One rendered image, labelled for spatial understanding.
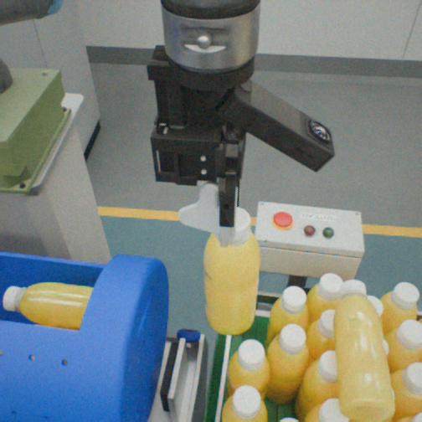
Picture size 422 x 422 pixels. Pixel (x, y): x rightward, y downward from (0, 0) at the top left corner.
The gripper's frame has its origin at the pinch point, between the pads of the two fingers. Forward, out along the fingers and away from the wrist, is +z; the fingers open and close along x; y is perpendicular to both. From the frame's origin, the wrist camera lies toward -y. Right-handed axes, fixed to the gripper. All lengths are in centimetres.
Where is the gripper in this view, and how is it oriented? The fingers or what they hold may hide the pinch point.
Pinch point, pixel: (233, 223)
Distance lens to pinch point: 51.0
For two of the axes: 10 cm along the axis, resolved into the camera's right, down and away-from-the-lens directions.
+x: -1.3, 7.1, -7.0
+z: 0.1, 7.0, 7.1
